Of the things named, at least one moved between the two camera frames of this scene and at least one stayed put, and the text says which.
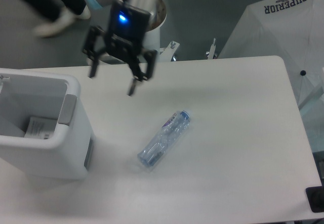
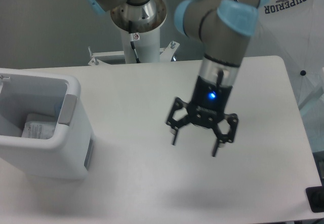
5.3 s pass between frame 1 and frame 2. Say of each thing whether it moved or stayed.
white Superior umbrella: stayed
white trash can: stayed
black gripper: moved
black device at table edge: stayed
